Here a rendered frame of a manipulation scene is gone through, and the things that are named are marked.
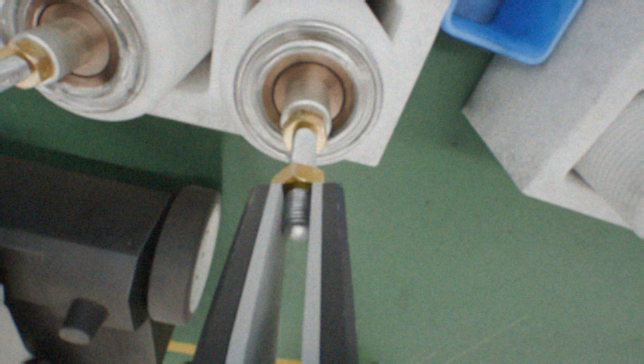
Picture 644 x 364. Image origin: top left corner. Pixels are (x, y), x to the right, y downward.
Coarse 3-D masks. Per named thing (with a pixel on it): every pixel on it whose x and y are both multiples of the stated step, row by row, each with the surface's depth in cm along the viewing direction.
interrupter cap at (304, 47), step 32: (288, 32) 14; (320, 32) 14; (256, 64) 15; (288, 64) 15; (320, 64) 15; (352, 64) 15; (256, 96) 16; (352, 96) 16; (256, 128) 17; (352, 128) 17; (320, 160) 18
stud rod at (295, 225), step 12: (300, 132) 13; (312, 132) 13; (300, 144) 12; (312, 144) 12; (300, 156) 11; (312, 156) 12; (288, 192) 10; (300, 192) 10; (288, 204) 10; (300, 204) 9; (288, 216) 9; (300, 216) 9; (288, 228) 9; (300, 228) 9; (300, 240) 9
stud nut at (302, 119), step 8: (296, 112) 13; (304, 112) 13; (288, 120) 13; (296, 120) 13; (304, 120) 13; (312, 120) 13; (320, 120) 13; (288, 128) 13; (296, 128) 13; (304, 128) 13; (312, 128) 13; (320, 128) 13; (288, 136) 13; (320, 136) 13; (288, 144) 13; (320, 144) 13
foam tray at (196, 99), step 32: (224, 0) 20; (256, 0) 24; (384, 0) 27; (416, 0) 20; (448, 0) 20; (224, 32) 21; (416, 32) 21; (416, 64) 22; (192, 96) 24; (224, 128) 26; (384, 128) 26; (352, 160) 28
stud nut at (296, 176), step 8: (288, 168) 10; (296, 168) 10; (304, 168) 10; (312, 168) 10; (280, 176) 10; (288, 176) 10; (296, 176) 10; (304, 176) 10; (312, 176) 10; (320, 176) 10; (288, 184) 10; (296, 184) 10; (304, 184) 10
